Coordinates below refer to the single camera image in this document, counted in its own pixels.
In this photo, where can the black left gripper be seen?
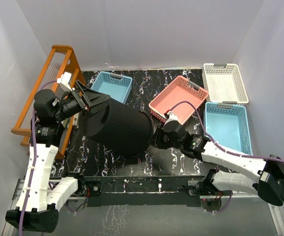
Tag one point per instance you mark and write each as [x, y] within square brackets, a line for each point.
[89, 99]

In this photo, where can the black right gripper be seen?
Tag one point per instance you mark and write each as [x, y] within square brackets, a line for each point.
[159, 142]

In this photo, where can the blue perforated basket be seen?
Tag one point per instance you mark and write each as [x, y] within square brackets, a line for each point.
[228, 125]
[116, 86]

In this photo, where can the large black ribbed bin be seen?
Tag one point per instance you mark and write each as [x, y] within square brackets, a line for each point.
[120, 128]

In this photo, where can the pink perforated basket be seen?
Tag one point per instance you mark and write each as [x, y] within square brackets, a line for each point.
[180, 89]

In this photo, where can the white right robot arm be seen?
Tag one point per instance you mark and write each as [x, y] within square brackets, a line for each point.
[261, 176]

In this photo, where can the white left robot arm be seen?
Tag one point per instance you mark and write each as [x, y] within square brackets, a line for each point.
[37, 208]

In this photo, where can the grey white stapler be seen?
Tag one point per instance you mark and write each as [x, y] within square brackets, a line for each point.
[76, 121]

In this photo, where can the orange wooden rack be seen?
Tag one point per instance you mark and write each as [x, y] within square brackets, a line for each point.
[39, 121]

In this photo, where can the white perforated basket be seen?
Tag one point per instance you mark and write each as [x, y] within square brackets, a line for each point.
[224, 83]

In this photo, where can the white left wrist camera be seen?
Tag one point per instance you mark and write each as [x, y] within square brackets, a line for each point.
[65, 79]

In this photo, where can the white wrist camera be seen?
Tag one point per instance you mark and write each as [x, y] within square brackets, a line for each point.
[65, 79]
[170, 116]

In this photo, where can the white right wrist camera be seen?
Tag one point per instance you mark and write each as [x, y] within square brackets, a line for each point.
[170, 116]

